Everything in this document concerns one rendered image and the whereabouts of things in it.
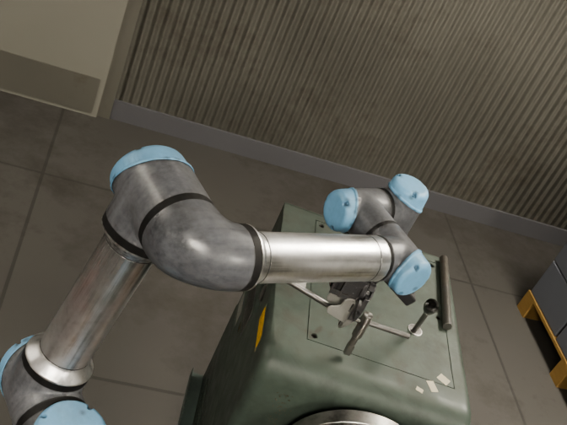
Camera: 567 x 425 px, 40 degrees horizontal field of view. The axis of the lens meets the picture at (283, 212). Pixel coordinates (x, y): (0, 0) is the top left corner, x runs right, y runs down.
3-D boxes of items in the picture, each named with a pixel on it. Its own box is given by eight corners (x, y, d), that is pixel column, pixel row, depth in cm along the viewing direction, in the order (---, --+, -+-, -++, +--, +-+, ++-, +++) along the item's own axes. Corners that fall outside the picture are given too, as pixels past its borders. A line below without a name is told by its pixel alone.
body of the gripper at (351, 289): (328, 271, 158) (352, 226, 152) (367, 285, 159) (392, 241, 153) (326, 296, 152) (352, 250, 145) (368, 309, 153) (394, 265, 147)
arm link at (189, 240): (191, 253, 96) (450, 255, 127) (159, 196, 103) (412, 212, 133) (158, 319, 102) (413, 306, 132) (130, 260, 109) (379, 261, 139)
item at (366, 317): (351, 351, 166) (373, 312, 160) (351, 357, 164) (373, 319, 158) (342, 347, 166) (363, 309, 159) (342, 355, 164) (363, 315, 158)
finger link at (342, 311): (318, 319, 160) (336, 286, 155) (344, 328, 161) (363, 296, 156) (317, 329, 158) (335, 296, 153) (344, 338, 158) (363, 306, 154)
